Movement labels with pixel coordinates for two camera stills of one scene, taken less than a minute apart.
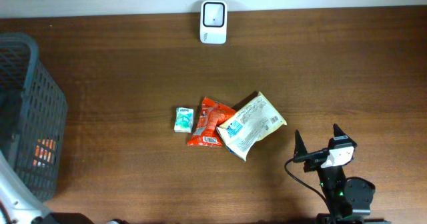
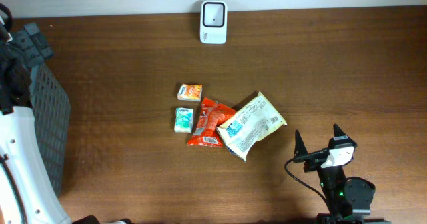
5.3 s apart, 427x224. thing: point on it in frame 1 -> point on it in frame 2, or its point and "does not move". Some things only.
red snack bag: (213, 114) does not move
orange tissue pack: (45, 153) -> (190, 92)
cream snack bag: (254, 121) does not move
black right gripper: (299, 149) does not move
